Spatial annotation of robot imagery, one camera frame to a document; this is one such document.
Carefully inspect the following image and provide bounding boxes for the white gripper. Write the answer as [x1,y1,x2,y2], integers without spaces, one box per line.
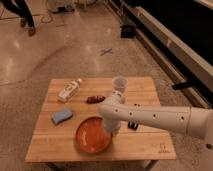
[102,118,121,136]

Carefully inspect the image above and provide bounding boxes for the orange ceramic bowl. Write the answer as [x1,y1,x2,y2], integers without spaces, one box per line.
[75,117,112,154]

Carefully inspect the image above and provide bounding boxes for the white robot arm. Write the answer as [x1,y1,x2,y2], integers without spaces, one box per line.
[99,91,213,143]

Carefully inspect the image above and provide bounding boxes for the dark red food item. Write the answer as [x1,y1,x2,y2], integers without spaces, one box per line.
[86,95,105,104]

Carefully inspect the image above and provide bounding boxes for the wooden table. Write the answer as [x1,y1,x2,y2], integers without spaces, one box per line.
[25,78,176,163]

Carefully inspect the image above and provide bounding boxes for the translucent plastic cup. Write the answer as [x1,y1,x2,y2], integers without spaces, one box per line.
[112,76,127,93]

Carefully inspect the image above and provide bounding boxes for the blue sponge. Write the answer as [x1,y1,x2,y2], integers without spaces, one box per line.
[51,108,73,125]

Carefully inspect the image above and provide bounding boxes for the white plastic bottle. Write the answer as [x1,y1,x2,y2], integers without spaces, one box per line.
[58,78,82,102]

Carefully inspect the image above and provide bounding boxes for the black box on floor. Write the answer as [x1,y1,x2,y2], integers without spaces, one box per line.
[120,25,135,38]

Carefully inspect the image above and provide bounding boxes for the long grey black bench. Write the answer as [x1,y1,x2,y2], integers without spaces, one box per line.
[105,0,213,108]

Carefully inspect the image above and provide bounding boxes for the grey device on floor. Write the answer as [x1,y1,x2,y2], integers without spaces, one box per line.
[47,0,74,13]

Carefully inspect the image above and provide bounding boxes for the person's legs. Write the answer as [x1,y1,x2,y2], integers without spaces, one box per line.
[0,0,36,36]

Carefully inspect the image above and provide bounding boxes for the cable on floor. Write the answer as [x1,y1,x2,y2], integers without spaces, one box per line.
[39,0,54,25]

